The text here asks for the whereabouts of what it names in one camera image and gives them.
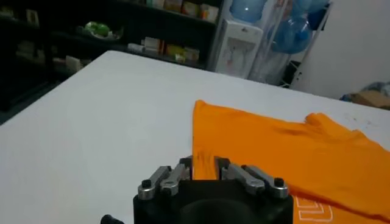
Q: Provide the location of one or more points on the green snack bag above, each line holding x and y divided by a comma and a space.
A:
97, 29

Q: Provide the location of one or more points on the upright blue water jug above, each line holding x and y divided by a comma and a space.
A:
246, 10

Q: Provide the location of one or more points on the open cardboard box red rim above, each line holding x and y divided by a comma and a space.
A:
371, 99

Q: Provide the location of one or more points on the white flat medicine box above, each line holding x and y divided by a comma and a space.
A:
135, 47

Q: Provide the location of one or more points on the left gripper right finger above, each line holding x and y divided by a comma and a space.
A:
243, 179

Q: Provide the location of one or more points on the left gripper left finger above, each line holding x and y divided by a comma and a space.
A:
170, 179

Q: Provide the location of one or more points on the white water dispenser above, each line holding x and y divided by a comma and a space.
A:
237, 51

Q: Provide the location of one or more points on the red white medicine box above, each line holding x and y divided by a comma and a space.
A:
152, 45

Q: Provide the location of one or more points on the black shelving unit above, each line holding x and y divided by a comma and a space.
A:
45, 45

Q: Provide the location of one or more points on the orange T-shirt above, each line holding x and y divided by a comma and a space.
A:
274, 146

